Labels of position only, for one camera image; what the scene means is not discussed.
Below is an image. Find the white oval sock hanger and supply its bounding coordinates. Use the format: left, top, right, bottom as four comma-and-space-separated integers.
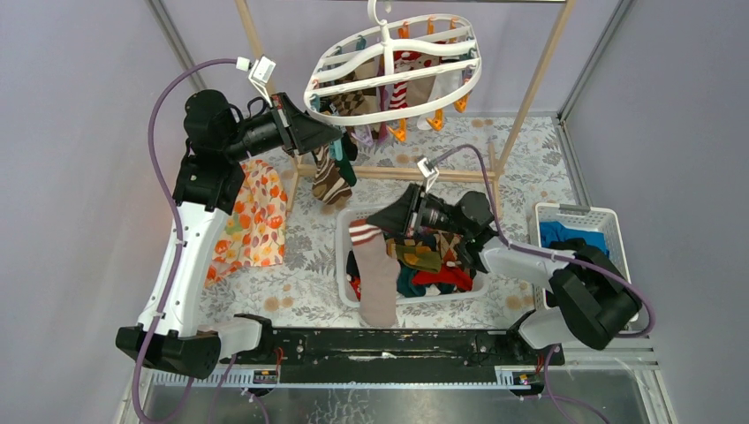
303, 30, 480, 126

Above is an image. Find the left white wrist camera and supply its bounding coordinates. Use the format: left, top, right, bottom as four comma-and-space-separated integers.
235, 56, 276, 104

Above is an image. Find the purple clothespin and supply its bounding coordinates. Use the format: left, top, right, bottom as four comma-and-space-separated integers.
351, 125, 375, 147

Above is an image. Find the beige sock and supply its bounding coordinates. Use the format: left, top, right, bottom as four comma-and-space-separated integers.
348, 219, 400, 328

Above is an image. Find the dark green sock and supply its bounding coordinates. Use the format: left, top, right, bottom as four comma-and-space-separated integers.
336, 134, 359, 187

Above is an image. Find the brown striped sock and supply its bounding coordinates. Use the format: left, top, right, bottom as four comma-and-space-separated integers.
312, 145, 352, 205

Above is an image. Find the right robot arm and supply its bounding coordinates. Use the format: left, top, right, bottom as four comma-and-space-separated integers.
367, 184, 643, 364

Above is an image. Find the olive green sock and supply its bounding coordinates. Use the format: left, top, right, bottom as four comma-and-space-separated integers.
395, 245, 443, 273

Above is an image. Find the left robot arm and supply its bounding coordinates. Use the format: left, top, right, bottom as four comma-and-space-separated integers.
115, 89, 343, 380

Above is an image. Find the blue cloth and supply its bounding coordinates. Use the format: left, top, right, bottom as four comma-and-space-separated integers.
536, 221, 610, 260

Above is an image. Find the white side basket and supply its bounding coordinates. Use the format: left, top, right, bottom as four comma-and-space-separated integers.
529, 202, 630, 280

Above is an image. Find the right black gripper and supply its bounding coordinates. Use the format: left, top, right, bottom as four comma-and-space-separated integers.
367, 183, 469, 238

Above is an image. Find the orange clothespin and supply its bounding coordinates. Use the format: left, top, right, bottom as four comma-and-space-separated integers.
426, 109, 444, 132
387, 118, 407, 143
453, 94, 470, 113

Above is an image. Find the wooden drying rack frame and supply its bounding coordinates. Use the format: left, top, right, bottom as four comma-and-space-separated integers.
233, 0, 579, 223

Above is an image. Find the floral orange cloth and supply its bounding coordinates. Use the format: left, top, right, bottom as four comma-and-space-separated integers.
204, 159, 288, 288

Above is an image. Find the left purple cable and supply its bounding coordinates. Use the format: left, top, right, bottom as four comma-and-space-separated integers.
129, 57, 250, 424

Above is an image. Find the red sock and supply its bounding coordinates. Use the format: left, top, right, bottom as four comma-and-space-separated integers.
412, 265, 473, 294

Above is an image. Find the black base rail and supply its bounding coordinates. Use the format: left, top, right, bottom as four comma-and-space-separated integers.
236, 327, 554, 367

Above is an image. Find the white sock laundry basket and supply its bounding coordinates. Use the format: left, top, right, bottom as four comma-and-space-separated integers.
334, 201, 491, 309

